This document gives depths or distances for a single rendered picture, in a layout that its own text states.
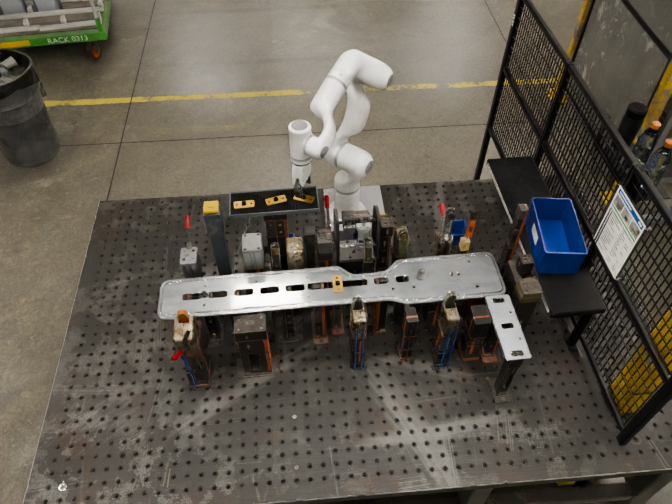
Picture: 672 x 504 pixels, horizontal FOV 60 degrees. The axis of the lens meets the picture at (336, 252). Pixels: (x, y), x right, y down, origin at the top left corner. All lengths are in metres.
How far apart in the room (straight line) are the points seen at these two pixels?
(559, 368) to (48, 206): 3.42
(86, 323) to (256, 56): 3.41
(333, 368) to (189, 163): 2.45
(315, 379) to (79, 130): 3.25
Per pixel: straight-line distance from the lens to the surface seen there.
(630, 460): 2.57
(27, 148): 4.75
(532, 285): 2.40
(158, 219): 3.13
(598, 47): 4.74
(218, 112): 4.94
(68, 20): 5.96
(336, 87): 2.27
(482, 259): 2.51
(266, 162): 4.41
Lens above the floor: 2.87
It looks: 50 degrees down
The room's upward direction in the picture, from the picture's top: straight up
